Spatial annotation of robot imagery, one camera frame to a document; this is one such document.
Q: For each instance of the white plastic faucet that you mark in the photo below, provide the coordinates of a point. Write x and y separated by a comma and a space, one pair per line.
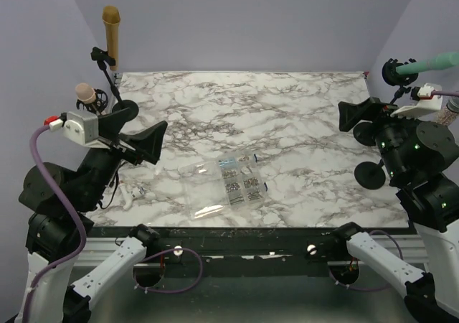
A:
130, 195

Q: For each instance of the glitter microphone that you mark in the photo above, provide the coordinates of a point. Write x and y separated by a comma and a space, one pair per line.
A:
449, 113

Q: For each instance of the gold microphone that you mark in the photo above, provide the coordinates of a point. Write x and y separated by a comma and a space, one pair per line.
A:
111, 20

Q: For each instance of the clear plastic screw box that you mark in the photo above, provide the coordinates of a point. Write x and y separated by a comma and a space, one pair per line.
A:
230, 182

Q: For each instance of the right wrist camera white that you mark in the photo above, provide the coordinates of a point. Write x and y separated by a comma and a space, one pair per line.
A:
428, 103

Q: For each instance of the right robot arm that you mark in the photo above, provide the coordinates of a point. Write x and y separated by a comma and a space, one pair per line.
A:
414, 155

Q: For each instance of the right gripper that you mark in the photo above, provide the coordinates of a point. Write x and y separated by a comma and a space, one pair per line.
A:
371, 108

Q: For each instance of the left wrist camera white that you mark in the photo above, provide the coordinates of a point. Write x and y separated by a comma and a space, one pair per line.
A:
81, 127

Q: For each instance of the pink microphone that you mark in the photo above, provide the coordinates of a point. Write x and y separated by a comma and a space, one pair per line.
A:
88, 99

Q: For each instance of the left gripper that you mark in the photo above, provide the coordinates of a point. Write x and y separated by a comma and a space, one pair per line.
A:
148, 143

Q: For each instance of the black tripod mic stand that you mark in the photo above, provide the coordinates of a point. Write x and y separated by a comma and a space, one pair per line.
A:
101, 95

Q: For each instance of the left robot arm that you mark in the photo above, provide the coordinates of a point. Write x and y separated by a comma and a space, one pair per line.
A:
59, 199

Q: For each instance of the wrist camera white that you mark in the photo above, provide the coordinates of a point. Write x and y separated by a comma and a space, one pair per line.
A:
428, 103
81, 127

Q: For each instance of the teal microphone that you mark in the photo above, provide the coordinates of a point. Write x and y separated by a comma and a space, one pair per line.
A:
440, 62

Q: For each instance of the black stand holding glitter mic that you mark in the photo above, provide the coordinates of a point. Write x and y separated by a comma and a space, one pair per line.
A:
370, 175

